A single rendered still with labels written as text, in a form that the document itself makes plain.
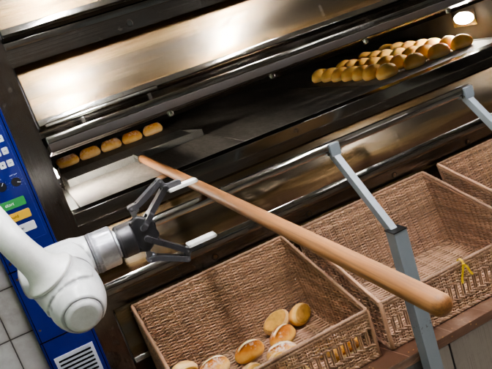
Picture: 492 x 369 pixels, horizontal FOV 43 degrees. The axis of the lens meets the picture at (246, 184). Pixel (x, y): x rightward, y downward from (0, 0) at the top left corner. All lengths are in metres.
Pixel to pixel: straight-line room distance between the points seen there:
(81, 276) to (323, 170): 1.17
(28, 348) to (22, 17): 0.96
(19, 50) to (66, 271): 0.87
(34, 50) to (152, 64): 0.34
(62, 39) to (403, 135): 1.21
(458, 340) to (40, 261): 1.20
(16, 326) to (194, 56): 0.97
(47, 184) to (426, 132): 1.33
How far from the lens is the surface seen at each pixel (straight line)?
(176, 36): 1.98
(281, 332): 1.98
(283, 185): 2.10
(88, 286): 1.18
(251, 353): 1.96
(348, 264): 0.92
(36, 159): 1.90
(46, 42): 1.90
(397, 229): 1.63
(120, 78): 1.91
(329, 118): 2.17
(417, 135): 2.35
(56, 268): 1.20
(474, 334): 1.95
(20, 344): 2.02
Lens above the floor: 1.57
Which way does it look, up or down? 15 degrees down
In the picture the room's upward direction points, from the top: 18 degrees counter-clockwise
